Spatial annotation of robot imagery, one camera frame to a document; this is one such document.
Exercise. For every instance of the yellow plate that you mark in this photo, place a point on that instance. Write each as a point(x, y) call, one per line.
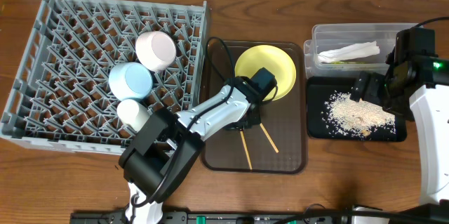
point(275, 60)

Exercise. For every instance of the clear plastic bin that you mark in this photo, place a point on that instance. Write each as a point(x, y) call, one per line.
point(327, 37)

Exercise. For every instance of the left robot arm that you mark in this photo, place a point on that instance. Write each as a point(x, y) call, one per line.
point(166, 147)

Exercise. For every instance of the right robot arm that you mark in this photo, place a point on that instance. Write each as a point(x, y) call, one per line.
point(415, 88)

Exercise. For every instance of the green snack wrapper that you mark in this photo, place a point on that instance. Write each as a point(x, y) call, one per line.
point(347, 63)

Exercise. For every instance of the brown serving tray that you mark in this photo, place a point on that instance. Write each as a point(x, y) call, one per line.
point(284, 119)

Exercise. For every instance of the light blue bowl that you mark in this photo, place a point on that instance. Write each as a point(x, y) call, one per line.
point(130, 80)

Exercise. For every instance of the spilled rice pile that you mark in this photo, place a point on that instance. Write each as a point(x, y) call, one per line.
point(345, 117)

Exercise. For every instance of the white bowl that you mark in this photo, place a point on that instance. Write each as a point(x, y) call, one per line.
point(155, 50)

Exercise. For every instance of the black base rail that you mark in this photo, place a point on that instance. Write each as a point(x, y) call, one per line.
point(245, 218)

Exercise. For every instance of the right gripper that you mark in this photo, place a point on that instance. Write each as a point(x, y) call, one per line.
point(374, 81)

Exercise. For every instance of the white napkin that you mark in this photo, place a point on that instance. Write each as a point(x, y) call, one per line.
point(350, 52)

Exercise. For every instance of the small white cup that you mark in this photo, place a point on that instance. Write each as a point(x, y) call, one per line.
point(133, 114)

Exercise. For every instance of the grey plastic dish rack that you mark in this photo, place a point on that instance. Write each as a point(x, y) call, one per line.
point(60, 99)

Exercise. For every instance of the black waste tray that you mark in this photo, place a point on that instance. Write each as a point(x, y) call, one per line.
point(319, 90)

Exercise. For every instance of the wooden chopstick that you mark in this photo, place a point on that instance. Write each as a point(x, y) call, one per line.
point(245, 147)
point(269, 138)

